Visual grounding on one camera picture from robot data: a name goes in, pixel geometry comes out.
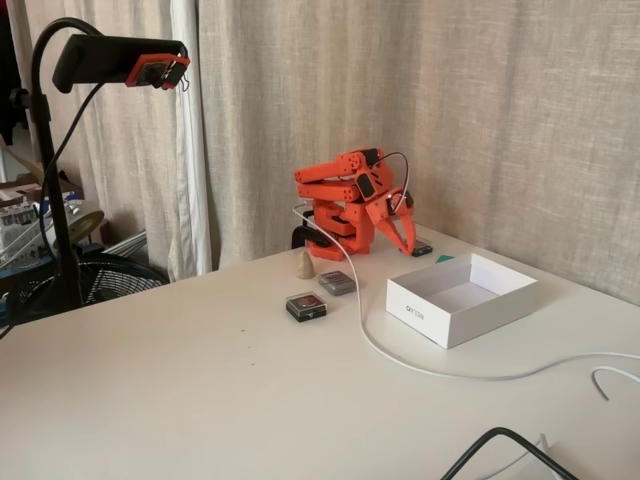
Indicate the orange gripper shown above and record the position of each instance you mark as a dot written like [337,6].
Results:
[384,214]

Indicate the green cube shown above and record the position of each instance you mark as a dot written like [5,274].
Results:
[444,259]

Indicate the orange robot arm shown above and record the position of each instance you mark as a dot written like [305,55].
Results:
[325,192]

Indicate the black case with clear lid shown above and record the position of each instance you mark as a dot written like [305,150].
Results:
[306,306]
[424,248]

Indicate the white cardboard box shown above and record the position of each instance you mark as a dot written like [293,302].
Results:
[425,305]

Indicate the grey small case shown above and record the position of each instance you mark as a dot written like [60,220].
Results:
[336,283]

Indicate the black table clamp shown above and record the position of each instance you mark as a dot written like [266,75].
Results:
[312,233]

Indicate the beige small figurine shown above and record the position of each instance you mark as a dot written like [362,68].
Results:
[304,267]

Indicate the beige linen curtain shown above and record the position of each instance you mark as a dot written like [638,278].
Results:
[450,100]

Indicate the black floor fan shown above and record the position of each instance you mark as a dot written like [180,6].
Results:
[115,280]

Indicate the gold lamp shade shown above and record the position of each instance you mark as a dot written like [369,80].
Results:
[85,220]

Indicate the black holder clamp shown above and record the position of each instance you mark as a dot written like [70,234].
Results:
[100,55]

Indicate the black gooseneck stand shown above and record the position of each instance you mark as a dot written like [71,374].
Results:
[55,190]

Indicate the brown cardboard box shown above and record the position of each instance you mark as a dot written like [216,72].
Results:
[30,177]

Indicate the camera on black stand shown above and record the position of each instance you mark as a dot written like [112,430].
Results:
[140,165]

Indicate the orange camera mount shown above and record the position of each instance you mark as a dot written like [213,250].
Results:
[150,72]

